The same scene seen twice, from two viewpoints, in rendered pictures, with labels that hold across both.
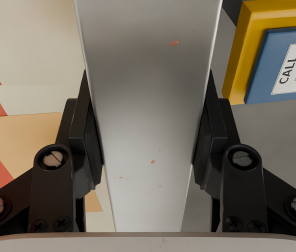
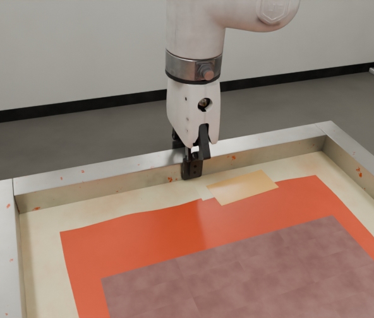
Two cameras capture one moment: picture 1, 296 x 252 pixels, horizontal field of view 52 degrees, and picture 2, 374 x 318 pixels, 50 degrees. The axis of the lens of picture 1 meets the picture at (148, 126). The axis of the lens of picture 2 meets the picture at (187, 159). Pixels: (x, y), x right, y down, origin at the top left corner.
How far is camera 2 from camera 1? 0.56 m
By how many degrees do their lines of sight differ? 50
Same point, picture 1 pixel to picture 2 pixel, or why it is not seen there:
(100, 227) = (277, 168)
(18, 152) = (233, 194)
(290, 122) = not seen: hidden behind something
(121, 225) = (230, 151)
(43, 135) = (219, 188)
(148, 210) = (217, 147)
